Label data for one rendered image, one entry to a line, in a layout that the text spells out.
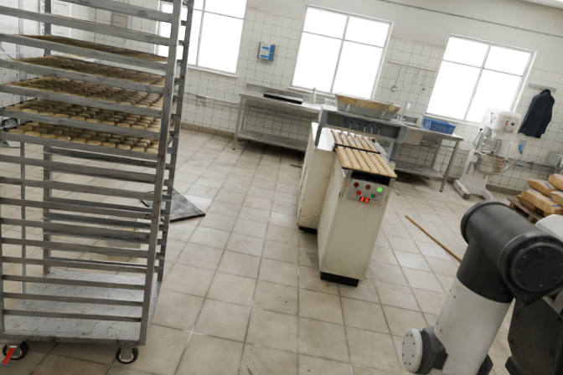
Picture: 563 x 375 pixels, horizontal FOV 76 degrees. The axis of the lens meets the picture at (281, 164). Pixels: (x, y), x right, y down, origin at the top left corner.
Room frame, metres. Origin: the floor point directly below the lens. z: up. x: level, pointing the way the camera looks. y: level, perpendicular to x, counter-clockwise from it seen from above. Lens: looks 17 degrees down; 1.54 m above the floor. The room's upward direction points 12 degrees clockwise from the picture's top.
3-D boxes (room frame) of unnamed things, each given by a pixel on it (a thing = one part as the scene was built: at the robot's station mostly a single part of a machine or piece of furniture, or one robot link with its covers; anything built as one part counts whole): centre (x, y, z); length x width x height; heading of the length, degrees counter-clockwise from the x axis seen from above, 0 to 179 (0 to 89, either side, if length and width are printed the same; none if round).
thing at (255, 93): (5.74, -0.87, 0.61); 3.40 x 0.70 x 1.22; 90
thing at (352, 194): (2.35, -0.60, 0.77); 0.24 x 0.04 x 0.14; 90
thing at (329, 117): (3.22, -0.61, 1.01); 0.72 x 0.33 x 0.34; 90
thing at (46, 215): (1.73, 0.86, 0.51); 0.64 x 0.03 x 0.03; 101
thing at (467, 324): (0.57, -0.38, 1.12); 0.13 x 0.12 x 0.22; 88
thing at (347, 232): (2.71, -0.61, 0.45); 0.70 x 0.34 x 0.90; 0
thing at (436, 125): (5.75, -2.29, 0.95); 0.40 x 0.30 x 0.14; 93
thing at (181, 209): (3.10, 0.95, 0.02); 0.60 x 0.40 x 0.03; 46
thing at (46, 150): (1.73, 0.86, 0.87); 0.64 x 0.03 x 0.03; 101
